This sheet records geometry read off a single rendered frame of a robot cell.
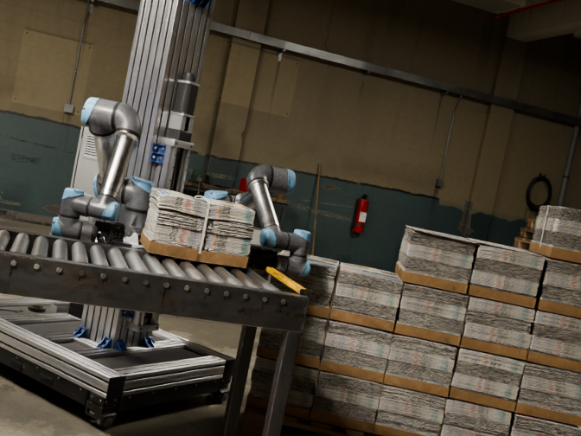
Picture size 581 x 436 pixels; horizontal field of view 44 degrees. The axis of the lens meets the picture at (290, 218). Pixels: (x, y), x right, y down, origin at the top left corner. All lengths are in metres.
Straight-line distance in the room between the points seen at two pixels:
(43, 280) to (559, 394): 2.21
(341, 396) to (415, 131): 7.76
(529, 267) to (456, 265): 0.31
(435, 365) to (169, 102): 1.71
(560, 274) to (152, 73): 2.05
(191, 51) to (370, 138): 7.07
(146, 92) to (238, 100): 6.29
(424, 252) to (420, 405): 0.67
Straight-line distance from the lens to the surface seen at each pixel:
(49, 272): 2.29
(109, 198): 2.84
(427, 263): 3.23
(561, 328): 3.37
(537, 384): 3.40
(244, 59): 9.84
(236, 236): 2.76
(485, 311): 3.29
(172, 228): 2.72
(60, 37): 9.67
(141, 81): 3.57
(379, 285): 3.23
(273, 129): 9.98
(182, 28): 3.54
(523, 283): 3.30
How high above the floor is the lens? 1.18
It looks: 3 degrees down
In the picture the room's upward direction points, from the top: 11 degrees clockwise
